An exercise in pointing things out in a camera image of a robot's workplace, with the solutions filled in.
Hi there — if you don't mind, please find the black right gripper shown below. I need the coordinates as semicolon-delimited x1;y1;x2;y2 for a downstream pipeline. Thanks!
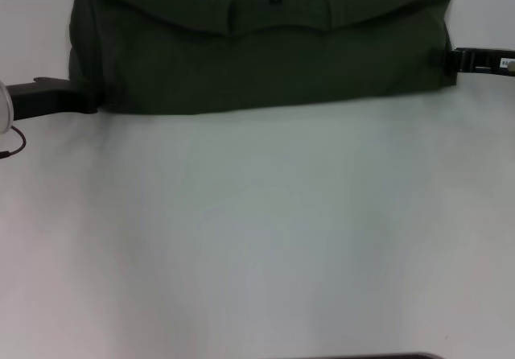
445;47;515;75

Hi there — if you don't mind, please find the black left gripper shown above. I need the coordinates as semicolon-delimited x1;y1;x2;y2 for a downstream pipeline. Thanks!
6;76;100;121

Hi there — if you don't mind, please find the left arm connector cable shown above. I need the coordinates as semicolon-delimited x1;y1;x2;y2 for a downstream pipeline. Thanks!
0;125;27;159

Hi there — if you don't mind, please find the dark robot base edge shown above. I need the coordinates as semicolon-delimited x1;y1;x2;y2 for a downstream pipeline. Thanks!
277;351;442;359

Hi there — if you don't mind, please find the dark green FREE t-shirt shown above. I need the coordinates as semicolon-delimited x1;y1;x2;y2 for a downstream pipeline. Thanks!
68;0;459;117

